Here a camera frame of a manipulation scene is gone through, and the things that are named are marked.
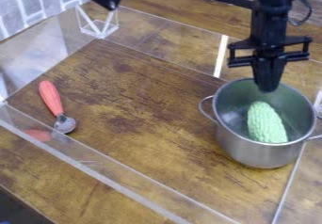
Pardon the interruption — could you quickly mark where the clear acrylic enclosure wall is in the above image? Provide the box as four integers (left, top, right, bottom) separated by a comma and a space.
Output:
0, 104, 240, 224

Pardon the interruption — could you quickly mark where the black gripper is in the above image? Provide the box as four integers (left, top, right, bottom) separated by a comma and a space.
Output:
228, 9, 312, 91

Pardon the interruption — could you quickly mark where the orange handled metal spoon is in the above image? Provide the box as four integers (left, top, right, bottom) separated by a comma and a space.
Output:
39, 80, 77, 134

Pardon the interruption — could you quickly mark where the green knitted object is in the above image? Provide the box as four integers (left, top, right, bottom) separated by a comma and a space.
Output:
248, 102, 289, 143

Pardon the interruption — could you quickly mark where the black cable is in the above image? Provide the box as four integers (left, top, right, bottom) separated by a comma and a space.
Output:
289, 0, 315, 27

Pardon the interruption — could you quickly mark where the clear acrylic corner bracket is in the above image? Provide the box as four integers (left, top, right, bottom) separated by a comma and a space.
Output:
75, 6, 118, 39

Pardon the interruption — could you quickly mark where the silver metal pot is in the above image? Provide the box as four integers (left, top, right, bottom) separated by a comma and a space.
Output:
202, 78, 322, 168

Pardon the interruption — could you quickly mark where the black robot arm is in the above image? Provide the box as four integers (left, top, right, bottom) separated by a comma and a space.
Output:
93, 0, 312, 92

